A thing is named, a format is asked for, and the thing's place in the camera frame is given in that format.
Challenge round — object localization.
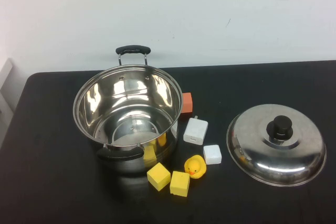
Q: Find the stainless steel cooking pot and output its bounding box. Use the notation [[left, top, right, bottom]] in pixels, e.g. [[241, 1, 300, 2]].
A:
[[72, 45, 184, 175]]

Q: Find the white foam cube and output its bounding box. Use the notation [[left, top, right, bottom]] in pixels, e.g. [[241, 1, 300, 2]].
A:
[[203, 144, 223, 165]]

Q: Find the yellow rubber duck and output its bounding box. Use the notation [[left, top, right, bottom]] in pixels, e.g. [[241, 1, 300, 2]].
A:
[[184, 155, 207, 180]]

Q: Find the steel lid with black knob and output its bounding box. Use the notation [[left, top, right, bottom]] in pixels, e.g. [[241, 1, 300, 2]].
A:
[[226, 103, 327, 187]]

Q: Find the yellow foam cube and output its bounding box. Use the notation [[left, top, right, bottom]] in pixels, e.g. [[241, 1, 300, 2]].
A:
[[169, 170, 191, 197], [146, 162, 172, 192]]

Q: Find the orange foam block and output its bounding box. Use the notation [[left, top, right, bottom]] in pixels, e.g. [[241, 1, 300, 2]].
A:
[[180, 92, 194, 121]]

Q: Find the white usb wall charger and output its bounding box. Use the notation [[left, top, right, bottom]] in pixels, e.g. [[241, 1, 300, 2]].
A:
[[183, 115, 209, 146]]

